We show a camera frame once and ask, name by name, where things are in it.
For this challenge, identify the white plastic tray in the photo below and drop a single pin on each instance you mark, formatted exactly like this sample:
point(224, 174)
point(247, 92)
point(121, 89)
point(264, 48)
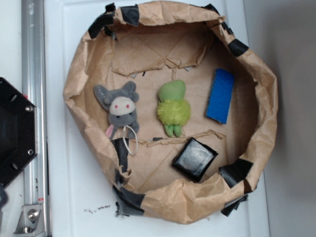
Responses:
point(82, 202)

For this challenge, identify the black taped box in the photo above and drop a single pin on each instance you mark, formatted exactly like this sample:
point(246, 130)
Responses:
point(194, 159)

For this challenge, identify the aluminium extrusion rail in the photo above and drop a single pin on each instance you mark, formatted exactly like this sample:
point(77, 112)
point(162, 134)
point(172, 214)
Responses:
point(35, 216)

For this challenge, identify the green plush toy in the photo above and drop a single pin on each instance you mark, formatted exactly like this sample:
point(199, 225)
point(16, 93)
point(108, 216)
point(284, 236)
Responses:
point(173, 109)

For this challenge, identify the blue sponge block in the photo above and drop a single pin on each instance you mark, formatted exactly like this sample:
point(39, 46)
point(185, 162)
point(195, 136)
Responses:
point(220, 96)

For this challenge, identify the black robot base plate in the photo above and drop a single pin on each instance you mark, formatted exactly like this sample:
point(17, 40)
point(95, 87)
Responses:
point(17, 132)

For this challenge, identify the brown paper bag bin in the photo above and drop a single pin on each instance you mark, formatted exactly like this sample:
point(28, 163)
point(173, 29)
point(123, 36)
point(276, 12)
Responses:
point(152, 44)

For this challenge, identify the grey plush bunny toy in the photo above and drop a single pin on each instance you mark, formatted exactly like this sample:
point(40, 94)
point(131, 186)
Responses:
point(120, 104)

